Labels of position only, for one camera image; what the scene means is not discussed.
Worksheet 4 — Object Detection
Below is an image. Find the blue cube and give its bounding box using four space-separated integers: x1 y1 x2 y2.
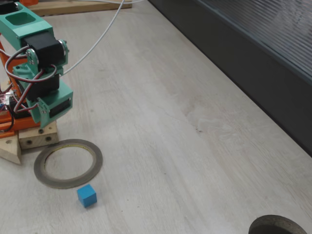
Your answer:
77 184 98 208

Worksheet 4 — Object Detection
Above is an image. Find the red controller board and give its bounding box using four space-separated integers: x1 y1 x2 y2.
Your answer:
0 91 13 112

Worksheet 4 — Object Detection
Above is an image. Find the grey ring of tape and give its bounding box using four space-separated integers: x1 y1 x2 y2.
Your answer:
33 138 103 190

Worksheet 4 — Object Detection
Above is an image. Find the grey translucent desk partition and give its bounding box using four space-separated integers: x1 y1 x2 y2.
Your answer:
148 0 312 158

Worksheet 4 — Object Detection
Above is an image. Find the white USB cable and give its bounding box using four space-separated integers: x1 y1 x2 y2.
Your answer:
63 0 144 75

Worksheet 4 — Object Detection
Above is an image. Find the wooden base block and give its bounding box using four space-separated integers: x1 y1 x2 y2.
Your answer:
18 120 60 150

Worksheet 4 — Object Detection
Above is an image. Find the orange board mount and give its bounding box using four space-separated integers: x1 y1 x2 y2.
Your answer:
0 107 16 138

